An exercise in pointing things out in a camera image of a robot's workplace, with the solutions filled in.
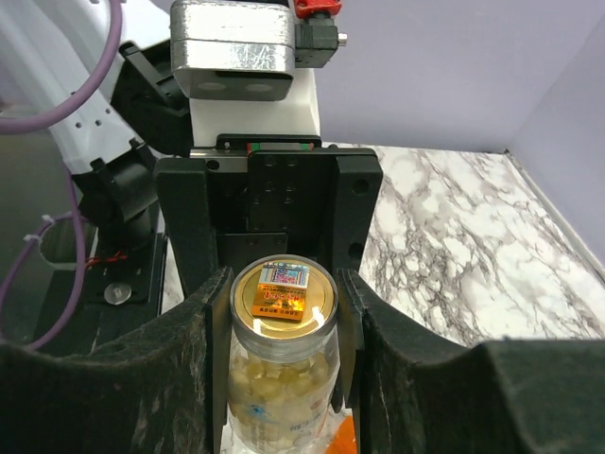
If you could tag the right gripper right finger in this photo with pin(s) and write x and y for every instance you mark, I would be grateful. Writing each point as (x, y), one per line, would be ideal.
(413, 391)

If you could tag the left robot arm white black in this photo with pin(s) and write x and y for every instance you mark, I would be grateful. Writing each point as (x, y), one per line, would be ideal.
(208, 110)

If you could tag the orange pill organizer box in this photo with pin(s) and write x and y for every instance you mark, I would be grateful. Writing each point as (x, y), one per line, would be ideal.
(344, 441)

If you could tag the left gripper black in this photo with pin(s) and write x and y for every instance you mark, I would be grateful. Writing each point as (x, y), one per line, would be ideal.
(255, 195)

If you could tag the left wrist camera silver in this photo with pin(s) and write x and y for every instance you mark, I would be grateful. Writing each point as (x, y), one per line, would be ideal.
(250, 50)

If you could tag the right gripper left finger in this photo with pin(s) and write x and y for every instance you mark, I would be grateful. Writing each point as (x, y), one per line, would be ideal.
(158, 389)

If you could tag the clear pill bottle gold lid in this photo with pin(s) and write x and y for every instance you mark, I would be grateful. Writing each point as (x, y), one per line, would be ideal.
(284, 356)

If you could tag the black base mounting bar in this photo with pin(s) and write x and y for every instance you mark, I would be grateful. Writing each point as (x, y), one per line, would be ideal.
(117, 297)

